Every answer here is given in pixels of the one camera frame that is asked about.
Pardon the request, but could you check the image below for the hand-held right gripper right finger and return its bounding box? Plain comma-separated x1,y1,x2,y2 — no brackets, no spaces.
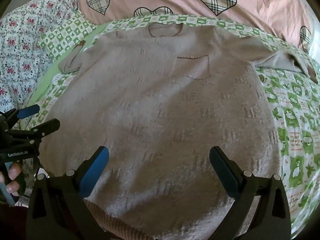
209,146,292,240

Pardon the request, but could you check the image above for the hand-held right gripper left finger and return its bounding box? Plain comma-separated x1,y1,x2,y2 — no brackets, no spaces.
26,146,118,240

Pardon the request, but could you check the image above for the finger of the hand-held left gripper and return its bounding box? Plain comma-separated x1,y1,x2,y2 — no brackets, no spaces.
11,119,61,143
4,104,40,128

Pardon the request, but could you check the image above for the beige knitted sweater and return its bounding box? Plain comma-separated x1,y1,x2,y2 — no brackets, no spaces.
37,22,319,240

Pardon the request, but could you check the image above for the person's left hand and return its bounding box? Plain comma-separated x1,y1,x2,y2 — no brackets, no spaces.
0,162,23,197

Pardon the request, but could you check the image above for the white floral quilt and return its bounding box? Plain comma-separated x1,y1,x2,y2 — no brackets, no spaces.
0,0,99,180

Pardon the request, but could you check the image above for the green checked blanket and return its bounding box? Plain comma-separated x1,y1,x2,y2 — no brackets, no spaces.
25,12,320,236

